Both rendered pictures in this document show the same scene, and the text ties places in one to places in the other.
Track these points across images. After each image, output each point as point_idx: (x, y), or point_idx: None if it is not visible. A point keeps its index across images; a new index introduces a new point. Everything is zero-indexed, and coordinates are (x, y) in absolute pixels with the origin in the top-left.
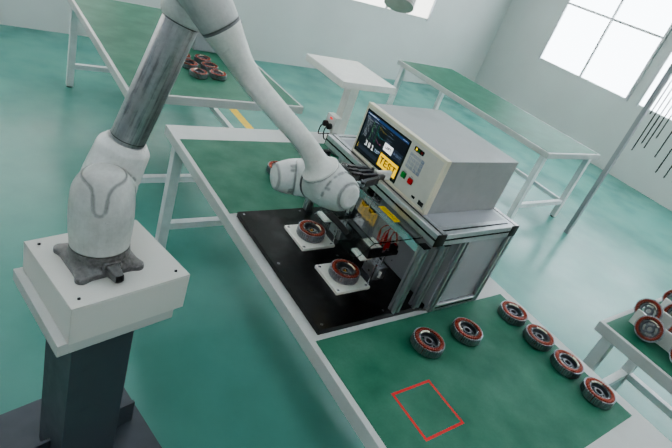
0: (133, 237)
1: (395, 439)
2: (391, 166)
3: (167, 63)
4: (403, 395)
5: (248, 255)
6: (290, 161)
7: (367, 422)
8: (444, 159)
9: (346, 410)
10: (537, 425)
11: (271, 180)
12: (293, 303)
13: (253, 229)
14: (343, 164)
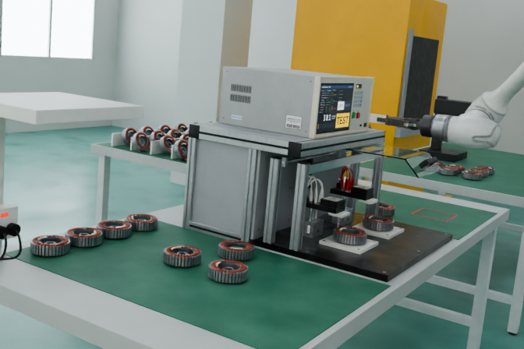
0: None
1: (475, 220)
2: (345, 118)
3: None
4: (440, 219)
5: (423, 274)
6: (487, 118)
7: (480, 226)
8: (372, 77)
9: (479, 237)
10: (380, 194)
11: (497, 140)
12: (441, 248)
13: (398, 265)
14: (426, 114)
